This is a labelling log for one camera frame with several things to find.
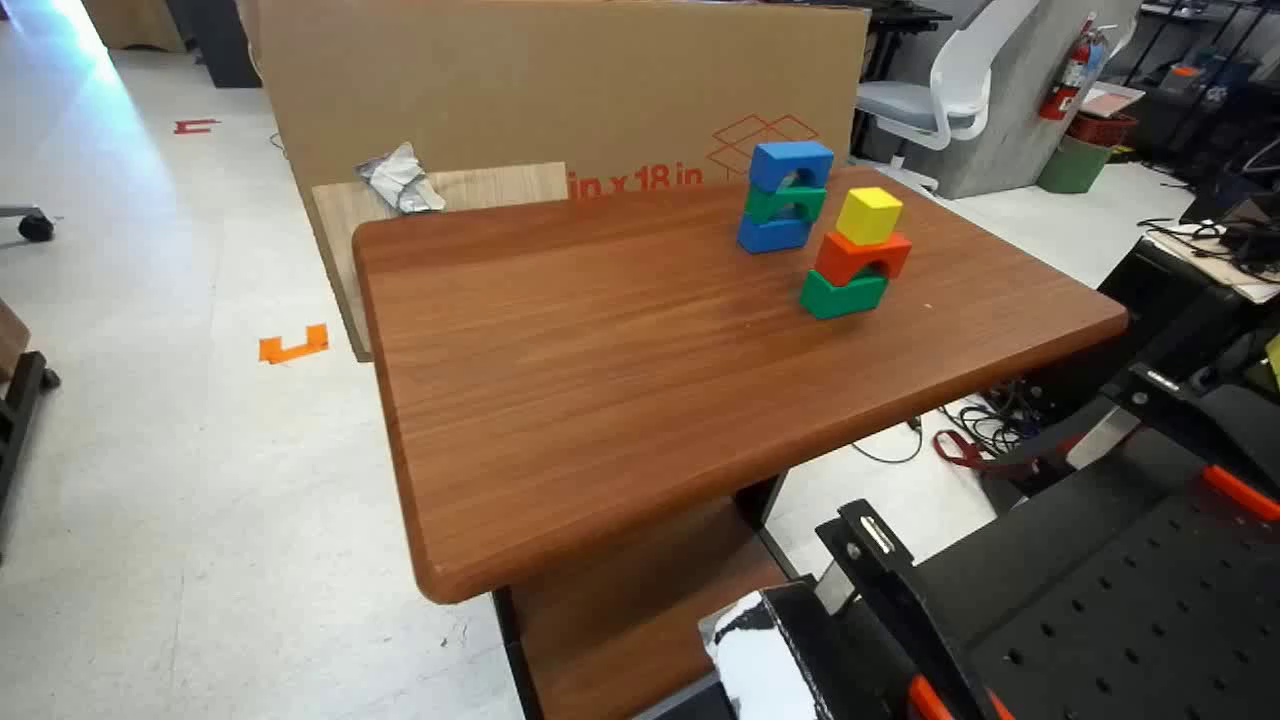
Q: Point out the green bin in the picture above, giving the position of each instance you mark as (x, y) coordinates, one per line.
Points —
(1074, 165)

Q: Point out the white power strip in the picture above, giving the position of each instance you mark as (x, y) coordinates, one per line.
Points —
(989, 427)

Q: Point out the brown table pedestal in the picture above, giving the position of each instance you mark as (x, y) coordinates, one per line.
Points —
(624, 627)

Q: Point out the green arch block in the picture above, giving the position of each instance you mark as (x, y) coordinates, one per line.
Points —
(768, 206)
(834, 298)

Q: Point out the orange floor tape mark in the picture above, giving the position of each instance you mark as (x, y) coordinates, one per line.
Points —
(289, 351)

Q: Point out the grey partition panel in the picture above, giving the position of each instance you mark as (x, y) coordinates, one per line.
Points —
(1020, 132)

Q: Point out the black chair caster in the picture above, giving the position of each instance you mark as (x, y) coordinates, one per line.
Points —
(35, 224)

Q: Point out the white grey office chair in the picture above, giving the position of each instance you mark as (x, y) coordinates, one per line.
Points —
(956, 80)

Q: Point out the large cardboard sheet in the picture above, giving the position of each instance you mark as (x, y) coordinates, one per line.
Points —
(534, 80)

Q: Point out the crumpled white paper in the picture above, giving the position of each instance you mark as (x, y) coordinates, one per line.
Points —
(405, 177)

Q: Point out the cluttered side desk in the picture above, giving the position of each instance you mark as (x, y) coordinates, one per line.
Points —
(1223, 263)

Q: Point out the orange arch block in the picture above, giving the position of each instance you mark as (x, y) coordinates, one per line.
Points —
(844, 253)

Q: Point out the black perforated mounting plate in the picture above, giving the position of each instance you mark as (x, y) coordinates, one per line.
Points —
(1133, 602)

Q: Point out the red fire extinguisher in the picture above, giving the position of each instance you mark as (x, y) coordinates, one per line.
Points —
(1078, 64)

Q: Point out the blue arch block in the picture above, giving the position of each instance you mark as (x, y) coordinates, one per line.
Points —
(774, 163)

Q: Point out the yellow cube block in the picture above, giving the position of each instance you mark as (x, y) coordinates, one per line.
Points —
(868, 214)

